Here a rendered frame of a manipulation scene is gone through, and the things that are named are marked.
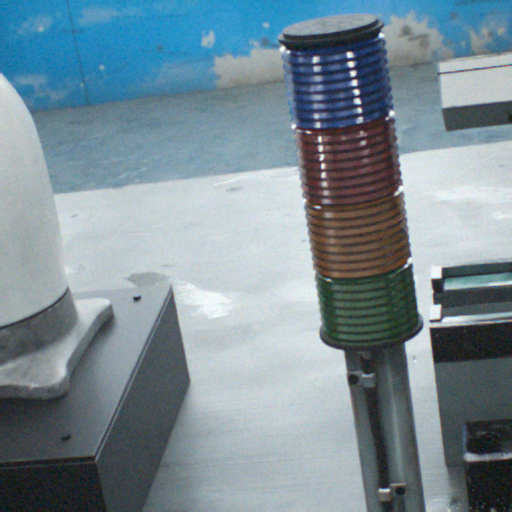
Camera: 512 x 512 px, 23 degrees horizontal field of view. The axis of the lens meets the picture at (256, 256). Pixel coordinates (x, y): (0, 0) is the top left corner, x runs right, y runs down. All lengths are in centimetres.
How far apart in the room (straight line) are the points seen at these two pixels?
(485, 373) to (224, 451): 26
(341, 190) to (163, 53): 606
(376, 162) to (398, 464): 20
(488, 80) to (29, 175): 45
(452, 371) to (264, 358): 33
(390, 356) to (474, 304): 36
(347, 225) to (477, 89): 53
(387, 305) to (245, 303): 74
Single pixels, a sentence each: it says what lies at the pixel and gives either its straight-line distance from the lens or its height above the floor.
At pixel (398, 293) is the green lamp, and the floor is 106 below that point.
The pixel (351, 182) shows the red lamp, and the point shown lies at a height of 113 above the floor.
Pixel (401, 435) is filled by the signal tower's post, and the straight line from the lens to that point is 78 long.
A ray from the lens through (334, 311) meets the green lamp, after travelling 74.
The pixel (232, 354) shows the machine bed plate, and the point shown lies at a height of 80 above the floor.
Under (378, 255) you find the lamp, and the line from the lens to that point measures 72.
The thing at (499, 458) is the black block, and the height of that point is 86.
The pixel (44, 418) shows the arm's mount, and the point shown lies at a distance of 103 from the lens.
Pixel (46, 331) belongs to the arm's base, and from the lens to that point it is 109.
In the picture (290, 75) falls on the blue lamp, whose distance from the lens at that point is 70.
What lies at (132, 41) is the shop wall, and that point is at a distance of 677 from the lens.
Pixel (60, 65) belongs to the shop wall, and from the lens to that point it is 690.
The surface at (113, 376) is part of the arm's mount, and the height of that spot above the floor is 91.
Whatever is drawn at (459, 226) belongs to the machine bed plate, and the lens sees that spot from 162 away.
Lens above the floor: 133
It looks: 19 degrees down
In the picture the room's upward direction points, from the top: 9 degrees counter-clockwise
